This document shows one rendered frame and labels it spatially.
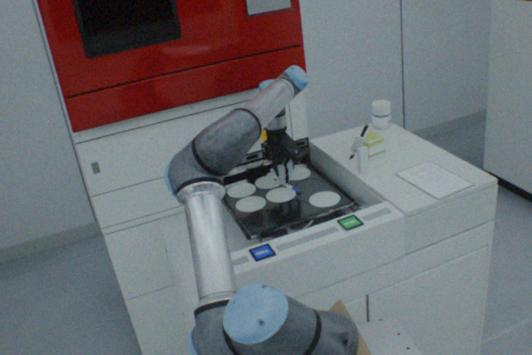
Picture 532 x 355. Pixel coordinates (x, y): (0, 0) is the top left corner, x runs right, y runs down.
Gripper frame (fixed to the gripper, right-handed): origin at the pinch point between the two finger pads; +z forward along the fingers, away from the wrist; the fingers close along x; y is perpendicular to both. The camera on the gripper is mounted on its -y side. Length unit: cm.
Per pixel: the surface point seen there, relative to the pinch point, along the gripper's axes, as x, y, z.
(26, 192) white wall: 60, 190, 48
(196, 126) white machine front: 17.7, 23.5, -20.8
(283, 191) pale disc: 2.9, -1.9, 1.7
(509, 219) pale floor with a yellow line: -158, -4, 92
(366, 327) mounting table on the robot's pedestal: 25, -60, 10
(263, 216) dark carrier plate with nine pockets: 17.2, -9.3, 1.8
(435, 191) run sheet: -18, -47, -5
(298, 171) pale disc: -9.8, 5.5, 1.7
